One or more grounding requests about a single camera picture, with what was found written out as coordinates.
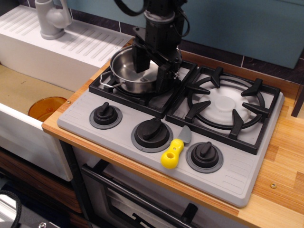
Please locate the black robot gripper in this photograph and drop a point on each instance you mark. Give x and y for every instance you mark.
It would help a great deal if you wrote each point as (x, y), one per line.
(158, 42)

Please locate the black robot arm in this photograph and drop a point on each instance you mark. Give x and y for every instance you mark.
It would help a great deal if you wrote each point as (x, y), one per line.
(164, 11)

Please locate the stainless steel pot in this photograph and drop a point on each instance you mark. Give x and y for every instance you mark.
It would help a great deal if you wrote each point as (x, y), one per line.
(122, 74)

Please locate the black left burner grate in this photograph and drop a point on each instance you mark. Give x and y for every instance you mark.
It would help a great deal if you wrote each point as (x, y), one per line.
(155, 104)

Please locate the black burner grate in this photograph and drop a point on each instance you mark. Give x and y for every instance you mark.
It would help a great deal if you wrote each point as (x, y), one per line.
(155, 104)
(246, 136)

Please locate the black left stove knob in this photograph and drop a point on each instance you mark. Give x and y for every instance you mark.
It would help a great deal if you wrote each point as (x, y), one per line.
(105, 117)

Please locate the black stove knob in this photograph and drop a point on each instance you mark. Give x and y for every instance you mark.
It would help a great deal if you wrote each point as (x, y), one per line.
(105, 117)
(152, 136)
(204, 157)

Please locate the black middle stove knob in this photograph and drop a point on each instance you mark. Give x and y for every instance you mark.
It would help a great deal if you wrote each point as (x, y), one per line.
(152, 136)

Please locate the white burner cap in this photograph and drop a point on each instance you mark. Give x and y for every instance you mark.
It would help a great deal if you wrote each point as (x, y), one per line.
(222, 103)

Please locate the black right burner grate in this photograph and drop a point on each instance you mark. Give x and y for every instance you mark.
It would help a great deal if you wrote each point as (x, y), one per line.
(246, 136)

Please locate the grey toy stove top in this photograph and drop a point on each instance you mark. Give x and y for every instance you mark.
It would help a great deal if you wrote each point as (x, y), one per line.
(233, 182)

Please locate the black right stove knob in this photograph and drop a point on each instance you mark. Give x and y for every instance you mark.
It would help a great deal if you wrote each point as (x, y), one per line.
(204, 157)

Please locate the grey toy faucet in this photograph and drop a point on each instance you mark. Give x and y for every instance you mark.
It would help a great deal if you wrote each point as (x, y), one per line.
(52, 21)

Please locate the orange plastic bowl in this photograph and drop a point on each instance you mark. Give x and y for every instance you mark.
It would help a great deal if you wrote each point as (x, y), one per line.
(44, 108)

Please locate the white toy sink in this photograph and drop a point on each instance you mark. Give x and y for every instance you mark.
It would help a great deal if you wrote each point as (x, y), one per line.
(32, 68)

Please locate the teal box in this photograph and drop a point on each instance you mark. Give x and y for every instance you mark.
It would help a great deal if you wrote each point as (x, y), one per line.
(267, 30)

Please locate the yellow handled toy knife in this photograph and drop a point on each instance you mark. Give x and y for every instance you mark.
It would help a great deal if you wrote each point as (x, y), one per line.
(170, 158)

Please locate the oven door with black handle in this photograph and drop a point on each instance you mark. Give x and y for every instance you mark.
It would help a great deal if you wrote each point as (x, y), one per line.
(182, 222)

